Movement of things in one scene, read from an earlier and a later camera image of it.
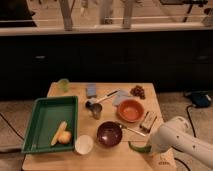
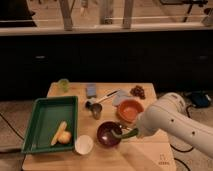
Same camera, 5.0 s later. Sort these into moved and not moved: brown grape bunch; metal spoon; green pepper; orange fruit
Moved: green pepper
Not moved: orange fruit; metal spoon; brown grape bunch
